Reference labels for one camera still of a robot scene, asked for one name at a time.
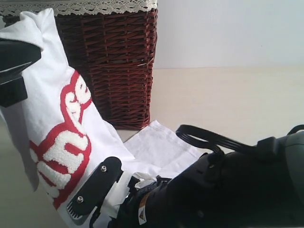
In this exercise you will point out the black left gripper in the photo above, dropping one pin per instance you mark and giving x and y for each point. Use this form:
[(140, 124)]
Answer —
[(15, 56)]

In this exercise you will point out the white lace cloth trim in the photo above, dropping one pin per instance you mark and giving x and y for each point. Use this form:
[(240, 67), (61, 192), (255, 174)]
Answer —
[(77, 7)]

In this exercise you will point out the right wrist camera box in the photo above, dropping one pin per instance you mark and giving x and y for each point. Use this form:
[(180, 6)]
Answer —
[(94, 190)]

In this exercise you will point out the white t-shirt with red lettering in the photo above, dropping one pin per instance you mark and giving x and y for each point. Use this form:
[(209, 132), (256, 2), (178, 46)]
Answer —
[(60, 134)]

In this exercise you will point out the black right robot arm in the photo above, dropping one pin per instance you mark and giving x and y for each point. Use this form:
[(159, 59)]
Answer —
[(233, 186)]

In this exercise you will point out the dark red wicker basket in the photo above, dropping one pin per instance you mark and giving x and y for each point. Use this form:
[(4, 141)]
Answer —
[(114, 54)]

